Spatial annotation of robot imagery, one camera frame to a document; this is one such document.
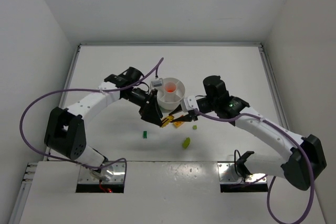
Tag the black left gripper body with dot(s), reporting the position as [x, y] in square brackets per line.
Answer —
[148, 105]

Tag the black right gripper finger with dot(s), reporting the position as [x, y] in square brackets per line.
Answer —
[176, 111]
[191, 116]

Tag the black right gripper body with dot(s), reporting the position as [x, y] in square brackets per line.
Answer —
[193, 111]

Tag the lime green curved lego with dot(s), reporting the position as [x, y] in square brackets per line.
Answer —
[186, 143]

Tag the yellow lego plate brick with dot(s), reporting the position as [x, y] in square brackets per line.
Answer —
[178, 124]

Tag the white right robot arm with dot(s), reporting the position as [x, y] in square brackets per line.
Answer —
[299, 160]

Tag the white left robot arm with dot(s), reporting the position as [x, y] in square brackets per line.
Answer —
[66, 128]

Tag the white round divided container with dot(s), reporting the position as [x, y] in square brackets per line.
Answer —
[170, 93]

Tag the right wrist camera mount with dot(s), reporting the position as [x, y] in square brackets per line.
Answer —
[189, 104]

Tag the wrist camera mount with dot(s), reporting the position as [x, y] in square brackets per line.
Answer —
[157, 83]
[189, 104]

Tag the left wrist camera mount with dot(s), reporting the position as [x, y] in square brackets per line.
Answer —
[157, 83]

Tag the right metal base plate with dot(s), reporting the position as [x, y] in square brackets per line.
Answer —
[228, 176]

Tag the metal base plate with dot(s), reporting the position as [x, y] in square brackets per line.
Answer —
[228, 176]
[111, 175]

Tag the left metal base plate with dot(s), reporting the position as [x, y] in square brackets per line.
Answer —
[111, 175]

